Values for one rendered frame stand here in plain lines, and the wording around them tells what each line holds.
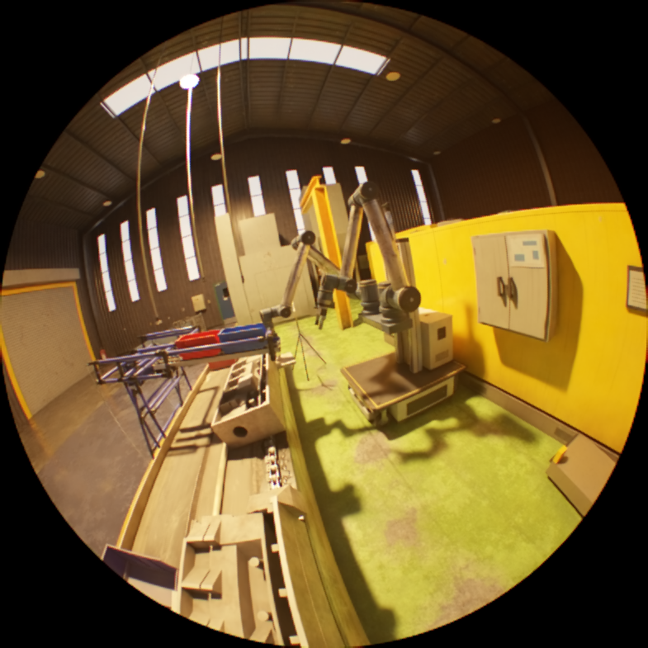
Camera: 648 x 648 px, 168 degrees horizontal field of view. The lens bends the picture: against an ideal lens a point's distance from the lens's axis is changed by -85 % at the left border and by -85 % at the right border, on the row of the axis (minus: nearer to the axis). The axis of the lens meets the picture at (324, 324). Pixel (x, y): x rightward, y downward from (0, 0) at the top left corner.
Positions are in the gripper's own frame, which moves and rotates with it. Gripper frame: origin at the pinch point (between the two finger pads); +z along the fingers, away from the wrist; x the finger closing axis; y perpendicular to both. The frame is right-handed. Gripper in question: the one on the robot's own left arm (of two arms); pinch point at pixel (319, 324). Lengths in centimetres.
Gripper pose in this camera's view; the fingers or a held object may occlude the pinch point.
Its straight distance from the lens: 165.8
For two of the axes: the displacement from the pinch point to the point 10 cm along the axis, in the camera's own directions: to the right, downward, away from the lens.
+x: 2.4, 2.4, -9.4
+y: -9.5, -1.7, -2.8
